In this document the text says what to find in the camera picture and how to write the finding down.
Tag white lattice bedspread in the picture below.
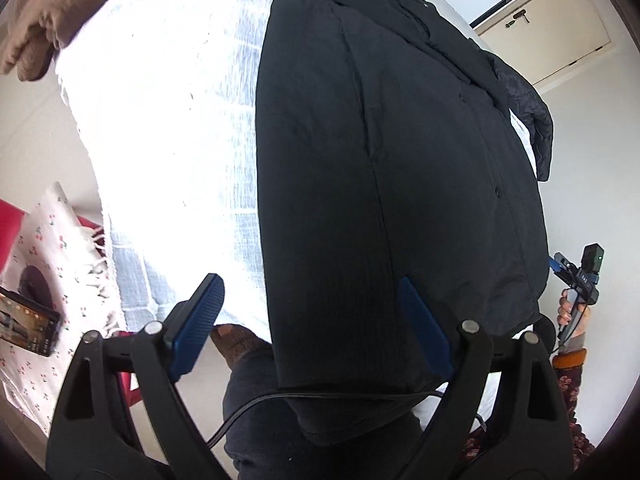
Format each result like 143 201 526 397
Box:
52 0 538 436

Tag black quilted jacket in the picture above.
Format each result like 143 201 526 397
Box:
470 37 555 183

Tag person's right hand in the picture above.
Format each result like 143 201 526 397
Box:
556 287 592 336

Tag brown fuzzy slipper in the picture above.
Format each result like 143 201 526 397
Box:
210 324 273 376

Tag black smartphone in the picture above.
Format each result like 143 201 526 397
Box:
0 286 62 358

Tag cream door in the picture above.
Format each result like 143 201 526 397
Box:
472 0 613 86

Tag person's dark trousers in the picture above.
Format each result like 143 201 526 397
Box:
222 345 426 480

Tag black cable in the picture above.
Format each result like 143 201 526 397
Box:
207 390 446 448

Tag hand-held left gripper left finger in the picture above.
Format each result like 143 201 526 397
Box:
45 273 226 480

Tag dark purple object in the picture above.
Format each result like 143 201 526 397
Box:
19 266 53 311

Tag person's right forearm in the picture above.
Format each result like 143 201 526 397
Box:
550 327 591 373

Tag cherry print cloth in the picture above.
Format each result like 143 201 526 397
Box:
0 181 128 436

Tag person's floral garment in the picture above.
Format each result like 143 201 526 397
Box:
462 367 598 461

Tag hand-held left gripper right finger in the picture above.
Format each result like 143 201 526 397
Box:
397 276 576 480

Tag large black coat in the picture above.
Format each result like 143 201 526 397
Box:
254 0 556 448

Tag brown knit garment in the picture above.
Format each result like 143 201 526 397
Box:
0 0 188 82

